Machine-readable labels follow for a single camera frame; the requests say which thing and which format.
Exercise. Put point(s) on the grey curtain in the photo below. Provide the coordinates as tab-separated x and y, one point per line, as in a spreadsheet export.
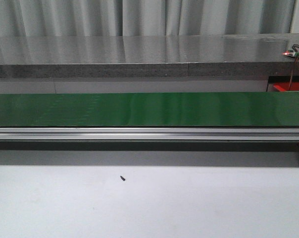
143	17

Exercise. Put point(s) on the green conveyor belt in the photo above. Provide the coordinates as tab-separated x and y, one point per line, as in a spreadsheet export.
246	109

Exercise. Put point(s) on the red plastic tray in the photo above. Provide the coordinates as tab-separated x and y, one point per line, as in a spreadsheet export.
283	87

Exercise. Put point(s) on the aluminium conveyor frame rail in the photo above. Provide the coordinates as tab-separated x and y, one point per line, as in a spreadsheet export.
151	146

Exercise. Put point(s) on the grey stone counter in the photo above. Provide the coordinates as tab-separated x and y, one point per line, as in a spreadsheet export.
147	56

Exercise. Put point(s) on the small green circuit board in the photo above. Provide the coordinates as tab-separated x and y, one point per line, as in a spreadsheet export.
291	53

